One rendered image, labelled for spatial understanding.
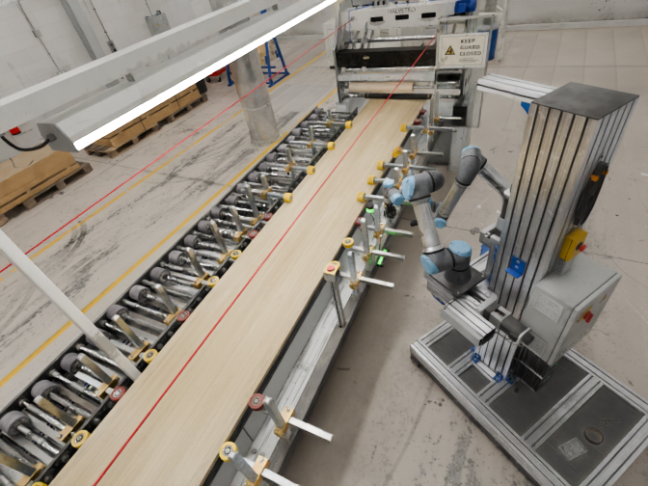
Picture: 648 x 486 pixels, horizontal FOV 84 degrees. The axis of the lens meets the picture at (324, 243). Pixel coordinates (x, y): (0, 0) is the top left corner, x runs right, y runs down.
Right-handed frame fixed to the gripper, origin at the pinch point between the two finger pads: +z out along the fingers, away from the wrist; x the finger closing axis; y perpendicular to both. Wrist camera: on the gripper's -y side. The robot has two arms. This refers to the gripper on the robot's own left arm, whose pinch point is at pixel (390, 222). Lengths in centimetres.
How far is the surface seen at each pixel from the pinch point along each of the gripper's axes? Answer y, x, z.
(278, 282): 45, -77, 9
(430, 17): -257, 58, -71
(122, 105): 104, -78, -136
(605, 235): -79, 204, 99
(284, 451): 143, -61, 29
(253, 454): 142, -80, 37
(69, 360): 100, -205, 13
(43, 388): 118, -210, 14
